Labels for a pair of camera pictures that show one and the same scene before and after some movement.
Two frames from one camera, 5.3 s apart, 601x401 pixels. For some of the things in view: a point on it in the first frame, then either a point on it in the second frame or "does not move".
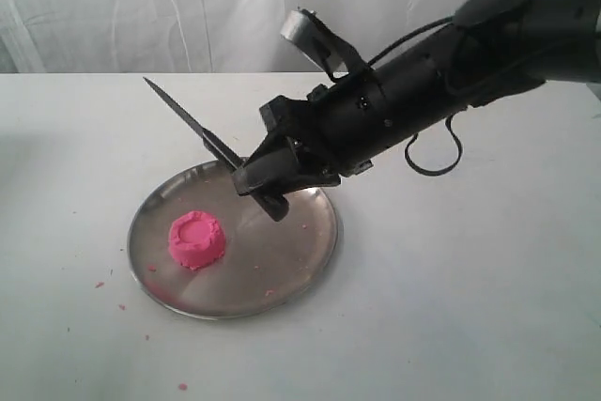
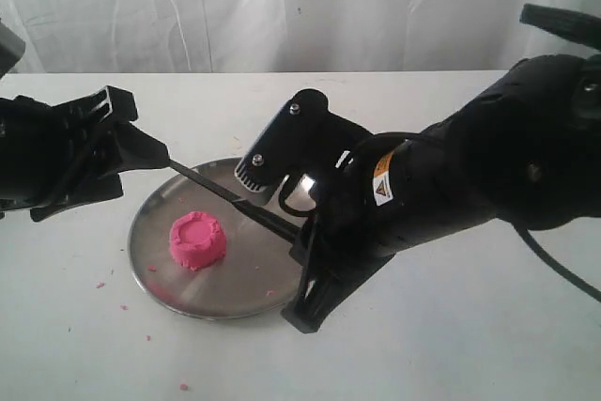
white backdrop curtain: [223, 11] does not move
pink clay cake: [196, 239] does not move
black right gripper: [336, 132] -> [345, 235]
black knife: [274, 206] -> [250, 208]
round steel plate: [267, 263] does not move
